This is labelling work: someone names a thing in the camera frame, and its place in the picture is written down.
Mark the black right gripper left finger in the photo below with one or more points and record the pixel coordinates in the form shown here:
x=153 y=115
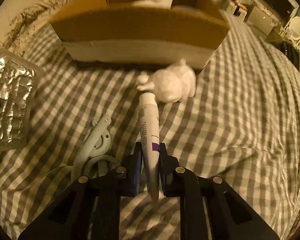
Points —
x=133 y=164

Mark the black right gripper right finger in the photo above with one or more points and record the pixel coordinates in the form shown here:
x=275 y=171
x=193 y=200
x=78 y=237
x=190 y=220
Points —
x=167 y=166

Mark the silver foil blister pack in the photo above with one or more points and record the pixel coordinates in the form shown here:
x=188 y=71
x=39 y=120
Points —
x=19 y=81

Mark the white purple cream tube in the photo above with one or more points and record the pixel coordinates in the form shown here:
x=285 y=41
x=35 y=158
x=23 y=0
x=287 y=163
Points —
x=150 y=141

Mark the pale green clip hanger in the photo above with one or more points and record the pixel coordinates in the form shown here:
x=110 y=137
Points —
x=92 y=147

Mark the white plastic bag bundle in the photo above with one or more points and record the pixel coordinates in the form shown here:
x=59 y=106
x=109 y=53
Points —
x=177 y=82

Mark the grey checked bed sheet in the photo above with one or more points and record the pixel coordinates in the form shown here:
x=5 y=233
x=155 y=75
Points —
x=242 y=124

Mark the floral patterned duvet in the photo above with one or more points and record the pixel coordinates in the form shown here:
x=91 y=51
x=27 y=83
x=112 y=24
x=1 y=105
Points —
x=25 y=25

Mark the brown cardboard box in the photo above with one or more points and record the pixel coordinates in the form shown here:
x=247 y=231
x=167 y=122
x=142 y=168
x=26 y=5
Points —
x=115 y=31

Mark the black and white jacket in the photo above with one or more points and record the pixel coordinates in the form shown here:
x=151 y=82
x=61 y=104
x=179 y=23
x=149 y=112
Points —
x=291 y=52

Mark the white suitcase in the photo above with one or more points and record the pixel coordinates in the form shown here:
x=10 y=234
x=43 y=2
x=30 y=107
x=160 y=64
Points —
x=236 y=9

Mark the silver mini fridge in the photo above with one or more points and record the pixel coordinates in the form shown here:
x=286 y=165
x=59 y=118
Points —
x=260 y=19

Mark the white oval vanity mirror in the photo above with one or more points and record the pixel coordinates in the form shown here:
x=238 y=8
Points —
x=294 y=28

